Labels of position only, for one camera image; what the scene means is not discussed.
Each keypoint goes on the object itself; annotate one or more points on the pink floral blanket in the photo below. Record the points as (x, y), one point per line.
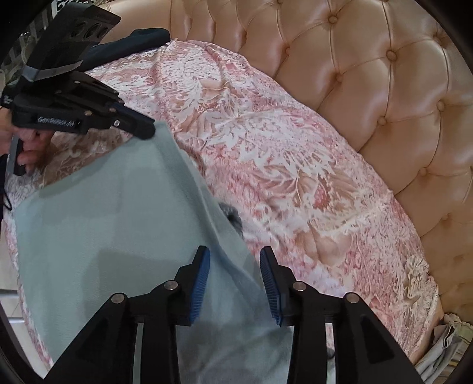
(258, 147)

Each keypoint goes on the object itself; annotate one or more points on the light blue shirt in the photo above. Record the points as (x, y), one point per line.
(111, 221)

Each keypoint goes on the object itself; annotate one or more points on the crumpled grey garment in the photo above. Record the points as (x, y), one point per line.
(439, 350)

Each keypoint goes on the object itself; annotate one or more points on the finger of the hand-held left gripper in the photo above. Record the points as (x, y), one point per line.
(138, 125)

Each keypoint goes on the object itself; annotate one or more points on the person's left hand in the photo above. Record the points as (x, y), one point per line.
(35, 142)

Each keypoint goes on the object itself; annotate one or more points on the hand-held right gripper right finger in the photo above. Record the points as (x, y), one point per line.
(271, 291)

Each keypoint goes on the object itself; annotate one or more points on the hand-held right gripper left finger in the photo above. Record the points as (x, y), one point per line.
(199, 288)

